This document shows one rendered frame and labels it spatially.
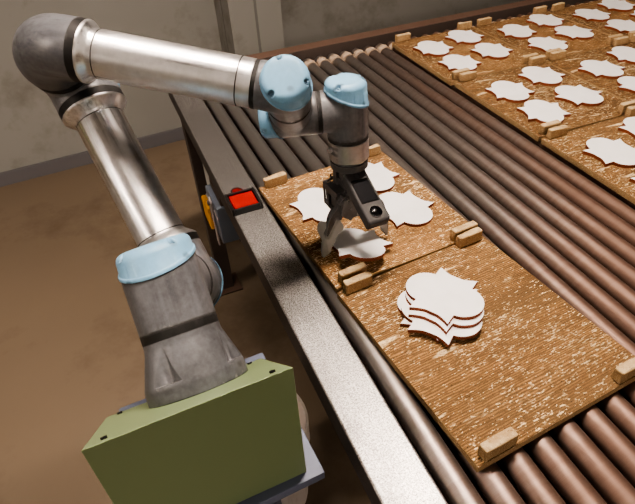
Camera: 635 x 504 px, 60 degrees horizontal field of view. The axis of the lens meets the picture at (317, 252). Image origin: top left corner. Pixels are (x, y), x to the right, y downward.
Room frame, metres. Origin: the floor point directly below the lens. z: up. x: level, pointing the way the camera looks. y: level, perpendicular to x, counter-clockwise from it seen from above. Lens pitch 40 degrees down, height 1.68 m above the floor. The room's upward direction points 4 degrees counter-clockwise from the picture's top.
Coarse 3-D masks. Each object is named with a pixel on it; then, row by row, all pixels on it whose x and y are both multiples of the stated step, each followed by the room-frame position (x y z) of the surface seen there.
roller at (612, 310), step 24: (336, 72) 1.87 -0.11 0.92; (384, 120) 1.51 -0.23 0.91; (408, 144) 1.37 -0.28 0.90; (456, 168) 1.20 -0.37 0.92; (480, 192) 1.08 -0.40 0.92; (504, 216) 0.99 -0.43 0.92; (528, 240) 0.90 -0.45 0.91; (552, 264) 0.82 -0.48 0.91; (576, 288) 0.76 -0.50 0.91; (600, 288) 0.74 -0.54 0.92; (600, 312) 0.69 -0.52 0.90; (624, 312) 0.67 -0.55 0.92
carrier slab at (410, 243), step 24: (264, 192) 1.12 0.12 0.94; (288, 192) 1.12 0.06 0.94; (288, 216) 1.02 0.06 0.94; (456, 216) 0.97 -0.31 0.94; (312, 240) 0.93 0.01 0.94; (408, 240) 0.90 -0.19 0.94; (432, 240) 0.90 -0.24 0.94; (336, 264) 0.84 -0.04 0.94; (384, 264) 0.83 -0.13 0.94; (336, 288) 0.77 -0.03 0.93
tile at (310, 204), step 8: (304, 192) 1.10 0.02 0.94; (312, 192) 1.10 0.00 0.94; (320, 192) 1.09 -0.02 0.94; (304, 200) 1.07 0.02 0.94; (312, 200) 1.06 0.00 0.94; (320, 200) 1.06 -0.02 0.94; (296, 208) 1.04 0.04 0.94; (304, 208) 1.03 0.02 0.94; (312, 208) 1.03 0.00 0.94; (320, 208) 1.03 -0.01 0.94; (328, 208) 1.03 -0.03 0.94; (304, 216) 1.00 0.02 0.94; (312, 216) 1.00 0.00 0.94; (320, 216) 1.00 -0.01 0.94
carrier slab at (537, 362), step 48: (480, 240) 0.89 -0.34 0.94; (384, 288) 0.76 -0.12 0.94; (480, 288) 0.74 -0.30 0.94; (528, 288) 0.74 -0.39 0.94; (384, 336) 0.64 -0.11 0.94; (480, 336) 0.63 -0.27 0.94; (528, 336) 0.62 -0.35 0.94; (576, 336) 0.61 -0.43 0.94; (432, 384) 0.53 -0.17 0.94; (480, 384) 0.53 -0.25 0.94; (528, 384) 0.52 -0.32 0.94; (576, 384) 0.52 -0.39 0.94; (624, 384) 0.51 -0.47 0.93; (480, 432) 0.44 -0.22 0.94; (528, 432) 0.44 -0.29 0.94
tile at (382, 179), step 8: (368, 168) 1.19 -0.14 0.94; (376, 168) 1.18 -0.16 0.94; (384, 168) 1.18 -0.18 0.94; (368, 176) 1.15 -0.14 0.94; (376, 176) 1.15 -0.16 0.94; (384, 176) 1.14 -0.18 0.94; (392, 176) 1.14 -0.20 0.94; (376, 184) 1.11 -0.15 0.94; (384, 184) 1.11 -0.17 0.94; (392, 184) 1.11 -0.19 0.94; (384, 192) 1.09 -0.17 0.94
